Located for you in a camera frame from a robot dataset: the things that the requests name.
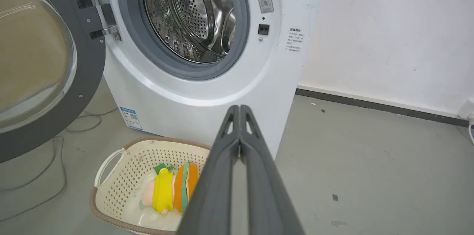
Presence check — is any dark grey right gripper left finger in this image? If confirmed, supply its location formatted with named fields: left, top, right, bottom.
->
left=176, top=105, right=240, bottom=235

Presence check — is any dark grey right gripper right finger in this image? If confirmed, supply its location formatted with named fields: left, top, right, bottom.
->
left=239, top=105, right=306, bottom=235

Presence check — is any white front-load washing machine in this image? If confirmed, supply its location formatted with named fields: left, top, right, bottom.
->
left=73, top=0, right=329, bottom=159

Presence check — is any metal door hinge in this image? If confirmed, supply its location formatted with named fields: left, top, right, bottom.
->
left=77, top=0, right=122, bottom=41

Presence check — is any grey washing machine door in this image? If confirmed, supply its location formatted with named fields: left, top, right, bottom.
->
left=0, top=0, right=107, bottom=164

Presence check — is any orange and green plush toy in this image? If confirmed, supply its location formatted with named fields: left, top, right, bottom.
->
left=173, top=161, right=200, bottom=214

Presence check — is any yellow plush toy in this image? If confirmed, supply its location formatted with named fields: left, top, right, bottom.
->
left=141, top=164, right=176, bottom=215

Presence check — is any cream perforated laundry basket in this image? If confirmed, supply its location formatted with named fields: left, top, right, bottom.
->
left=89, top=137, right=212, bottom=235

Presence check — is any grey floor cable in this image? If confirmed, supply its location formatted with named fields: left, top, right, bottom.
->
left=0, top=107, right=118, bottom=223

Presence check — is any white wall socket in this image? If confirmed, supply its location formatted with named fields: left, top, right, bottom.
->
left=458, top=98, right=474, bottom=124

